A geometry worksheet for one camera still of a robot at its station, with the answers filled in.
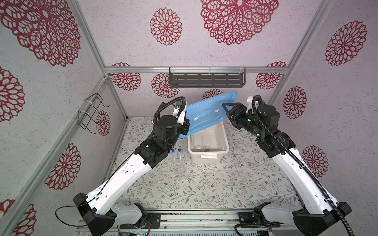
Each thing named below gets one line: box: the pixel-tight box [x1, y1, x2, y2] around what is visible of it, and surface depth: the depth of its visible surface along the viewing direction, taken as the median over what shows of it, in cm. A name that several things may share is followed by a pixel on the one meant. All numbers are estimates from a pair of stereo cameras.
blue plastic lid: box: [179, 90, 238, 139], surface depth 73 cm
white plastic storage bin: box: [187, 121, 230, 164], surface depth 99 cm
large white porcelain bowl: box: [193, 145, 204, 152], surface depth 101 cm
